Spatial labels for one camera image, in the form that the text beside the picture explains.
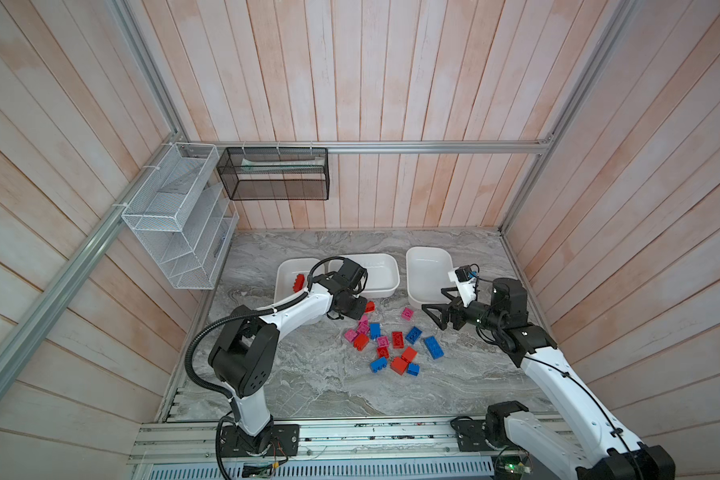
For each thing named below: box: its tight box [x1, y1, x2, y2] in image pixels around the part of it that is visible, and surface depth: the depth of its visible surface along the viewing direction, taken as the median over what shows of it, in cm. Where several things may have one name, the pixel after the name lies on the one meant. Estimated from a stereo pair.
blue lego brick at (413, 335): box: [405, 326, 423, 345], surface depth 92 cm
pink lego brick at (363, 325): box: [357, 314, 370, 334], surface depth 95 cm
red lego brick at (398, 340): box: [392, 331, 405, 349], surface depth 92 cm
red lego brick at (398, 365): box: [390, 356, 408, 376], surface depth 86 cm
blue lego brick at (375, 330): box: [369, 323, 381, 340], surface depth 93 cm
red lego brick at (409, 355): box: [401, 346, 418, 363], surface depth 88 cm
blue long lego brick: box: [424, 336, 445, 360], surface depth 90 cm
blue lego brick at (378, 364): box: [370, 356, 387, 373], surface depth 87 cm
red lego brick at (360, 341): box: [353, 333, 369, 351], surface depth 92 cm
